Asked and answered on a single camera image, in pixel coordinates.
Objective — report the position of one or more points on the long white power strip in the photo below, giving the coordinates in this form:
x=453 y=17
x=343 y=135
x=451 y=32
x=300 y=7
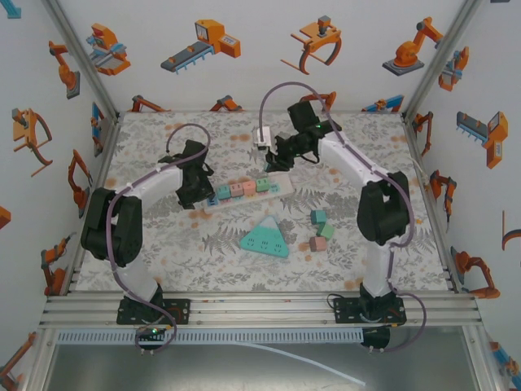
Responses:
x=283 y=188

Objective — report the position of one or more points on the teal triangular power strip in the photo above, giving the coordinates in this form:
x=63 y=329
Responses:
x=264 y=244

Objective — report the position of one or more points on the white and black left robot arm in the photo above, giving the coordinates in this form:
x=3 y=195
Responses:
x=154 y=183

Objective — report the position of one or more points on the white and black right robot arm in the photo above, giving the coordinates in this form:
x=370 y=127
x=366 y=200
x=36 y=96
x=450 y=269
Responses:
x=346 y=156

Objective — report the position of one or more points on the floral patterned table mat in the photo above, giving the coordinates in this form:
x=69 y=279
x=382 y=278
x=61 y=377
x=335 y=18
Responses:
x=346 y=269

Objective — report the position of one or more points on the black controller box green light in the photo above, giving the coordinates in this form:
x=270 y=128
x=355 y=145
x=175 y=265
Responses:
x=151 y=336

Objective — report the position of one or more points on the grey metal lower panel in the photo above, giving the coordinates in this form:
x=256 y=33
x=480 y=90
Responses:
x=203 y=368

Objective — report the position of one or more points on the thin white tube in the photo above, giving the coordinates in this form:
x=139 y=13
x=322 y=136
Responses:
x=309 y=361

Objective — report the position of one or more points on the aluminium side rail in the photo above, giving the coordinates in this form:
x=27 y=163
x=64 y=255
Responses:
x=427 y=195
x=103 y=163

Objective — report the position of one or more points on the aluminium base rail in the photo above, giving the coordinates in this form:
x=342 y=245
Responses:
x=260 y=311

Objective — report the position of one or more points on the aluminium frame post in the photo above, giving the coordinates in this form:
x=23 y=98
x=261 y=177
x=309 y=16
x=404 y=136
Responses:
x=441 y=57
x=81 y=57

